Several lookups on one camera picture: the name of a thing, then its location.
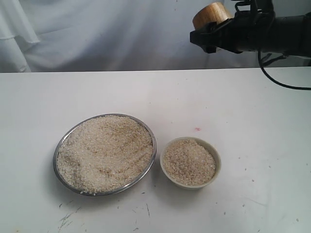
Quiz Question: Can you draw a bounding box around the brown wooden cup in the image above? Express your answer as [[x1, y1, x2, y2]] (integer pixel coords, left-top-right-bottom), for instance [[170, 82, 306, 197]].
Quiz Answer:
[[192, 2, 233, 30]]

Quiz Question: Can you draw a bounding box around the white backdrop cloth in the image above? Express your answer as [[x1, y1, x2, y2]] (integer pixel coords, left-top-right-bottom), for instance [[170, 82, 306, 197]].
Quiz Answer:
[[0, 0, 311, 73]]

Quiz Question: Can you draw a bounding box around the small white rice bowl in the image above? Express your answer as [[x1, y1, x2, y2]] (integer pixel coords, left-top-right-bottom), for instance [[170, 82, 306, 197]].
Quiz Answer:
[[160, 137, 222, 190]]

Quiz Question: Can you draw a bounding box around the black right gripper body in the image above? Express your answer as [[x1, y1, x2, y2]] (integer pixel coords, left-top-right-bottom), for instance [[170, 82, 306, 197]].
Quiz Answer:
[[228, 0, 277, 53]]

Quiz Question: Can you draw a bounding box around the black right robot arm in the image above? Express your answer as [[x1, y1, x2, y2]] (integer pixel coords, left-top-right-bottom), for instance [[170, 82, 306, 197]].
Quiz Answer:
[[190, 0, 311, 58]]

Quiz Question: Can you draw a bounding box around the metal plate of rice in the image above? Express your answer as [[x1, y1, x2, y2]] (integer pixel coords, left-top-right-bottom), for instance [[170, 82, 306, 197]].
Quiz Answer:
[[53, 114, 156, 197]]

